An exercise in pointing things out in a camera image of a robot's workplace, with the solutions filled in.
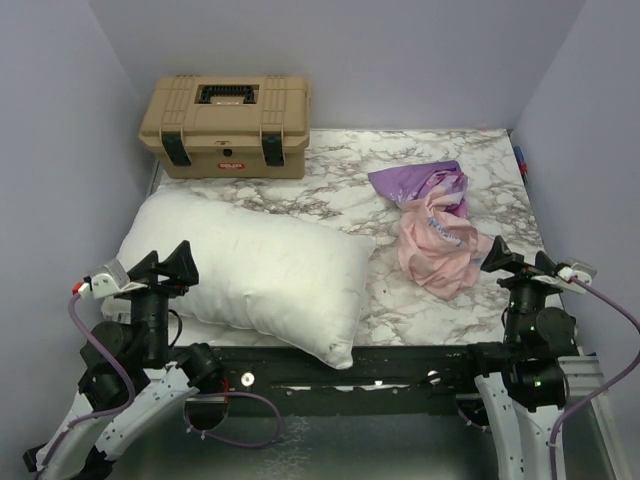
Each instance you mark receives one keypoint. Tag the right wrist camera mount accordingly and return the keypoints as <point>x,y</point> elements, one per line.
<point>571,274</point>

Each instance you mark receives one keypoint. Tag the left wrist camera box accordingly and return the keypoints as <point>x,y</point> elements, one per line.
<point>106,280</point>

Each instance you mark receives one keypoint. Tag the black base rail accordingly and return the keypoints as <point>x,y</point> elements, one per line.
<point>381,381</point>

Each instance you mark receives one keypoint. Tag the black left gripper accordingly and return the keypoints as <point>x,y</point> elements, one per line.
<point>179,267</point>

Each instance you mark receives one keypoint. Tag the pink purple printed pillowcase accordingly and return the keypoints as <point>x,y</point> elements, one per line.
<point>438,247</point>

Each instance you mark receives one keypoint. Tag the tan plastic toolbox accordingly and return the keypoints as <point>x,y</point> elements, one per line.
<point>229,127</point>

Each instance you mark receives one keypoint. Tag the white pillow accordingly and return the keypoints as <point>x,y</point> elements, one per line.
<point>300,282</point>

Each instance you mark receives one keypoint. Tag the blue red marker pen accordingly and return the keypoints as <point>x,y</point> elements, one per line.
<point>521,162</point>

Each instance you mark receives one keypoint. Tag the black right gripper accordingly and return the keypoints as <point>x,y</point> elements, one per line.
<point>501,256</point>

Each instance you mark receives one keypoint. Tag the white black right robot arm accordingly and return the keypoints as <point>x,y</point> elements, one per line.
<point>520,380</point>

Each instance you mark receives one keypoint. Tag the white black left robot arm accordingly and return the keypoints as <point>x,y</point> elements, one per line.
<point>132,373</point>

